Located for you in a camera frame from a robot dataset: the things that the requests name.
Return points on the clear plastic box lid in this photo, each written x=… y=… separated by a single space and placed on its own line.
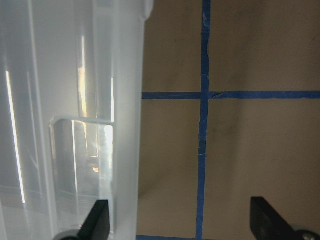
x=70 y=115

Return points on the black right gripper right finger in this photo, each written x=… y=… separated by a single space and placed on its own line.
x=267 y=224

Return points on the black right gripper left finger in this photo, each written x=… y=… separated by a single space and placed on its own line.
x=97 y=224

